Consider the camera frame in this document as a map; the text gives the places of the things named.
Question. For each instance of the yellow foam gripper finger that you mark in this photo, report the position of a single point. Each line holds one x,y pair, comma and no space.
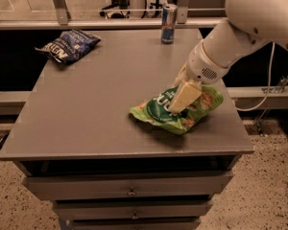
182,76
187,93

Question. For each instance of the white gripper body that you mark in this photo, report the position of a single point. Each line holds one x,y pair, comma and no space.
201,65

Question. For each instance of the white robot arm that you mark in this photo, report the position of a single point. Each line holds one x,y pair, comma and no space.
249,25

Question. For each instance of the blue chip bag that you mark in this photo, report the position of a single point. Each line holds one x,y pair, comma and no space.
70,46

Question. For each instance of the blue silver energy drink can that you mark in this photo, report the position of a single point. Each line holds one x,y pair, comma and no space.
169,17

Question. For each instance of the black office chair base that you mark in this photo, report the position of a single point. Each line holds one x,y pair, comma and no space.
122,13

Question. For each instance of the grey drawer cabinet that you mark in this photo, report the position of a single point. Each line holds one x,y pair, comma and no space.
80,148

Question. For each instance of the metal railing frame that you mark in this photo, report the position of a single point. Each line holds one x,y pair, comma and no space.
84,14

